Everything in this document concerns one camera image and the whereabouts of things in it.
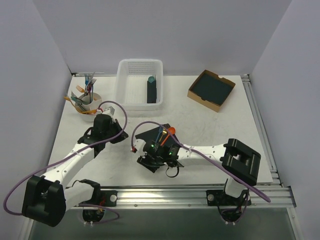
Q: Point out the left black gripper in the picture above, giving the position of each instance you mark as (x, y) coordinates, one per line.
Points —
(117, 130)

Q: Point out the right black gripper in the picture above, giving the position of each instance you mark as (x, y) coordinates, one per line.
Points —
(148, 162)

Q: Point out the blue plastic fork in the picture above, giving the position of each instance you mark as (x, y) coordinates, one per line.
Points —
(160, 130)

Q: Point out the orange plastic spoon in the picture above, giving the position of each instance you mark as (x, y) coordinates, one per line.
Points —
(170, 131)

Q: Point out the gold fork green handle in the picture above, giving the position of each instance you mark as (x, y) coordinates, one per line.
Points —
(164, 132)

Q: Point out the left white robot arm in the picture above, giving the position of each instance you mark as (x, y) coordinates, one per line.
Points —
(48, 197)

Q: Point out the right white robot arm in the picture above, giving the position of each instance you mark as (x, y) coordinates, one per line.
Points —
(234, 156)

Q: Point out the dark rolled napkin bundle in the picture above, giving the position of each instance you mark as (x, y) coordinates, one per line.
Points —
(152, 92)

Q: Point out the brown cardboard napkin box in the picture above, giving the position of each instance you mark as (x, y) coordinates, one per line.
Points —
(210, 90)

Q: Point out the white utensil holder cup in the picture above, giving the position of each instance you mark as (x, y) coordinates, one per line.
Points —
(90, 102)

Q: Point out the silver metal fork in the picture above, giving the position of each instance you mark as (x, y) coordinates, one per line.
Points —
(89, 83)

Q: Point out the orange plastic fork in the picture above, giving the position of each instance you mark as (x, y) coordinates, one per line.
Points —
(80, 89)

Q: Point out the white perforated plastic basket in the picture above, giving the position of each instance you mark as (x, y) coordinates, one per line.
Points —
(131, 83)

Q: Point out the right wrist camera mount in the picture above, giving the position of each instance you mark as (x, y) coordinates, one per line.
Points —
(138, 146)

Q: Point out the aluminium frame rail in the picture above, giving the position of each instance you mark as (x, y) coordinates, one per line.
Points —
(192, 197)

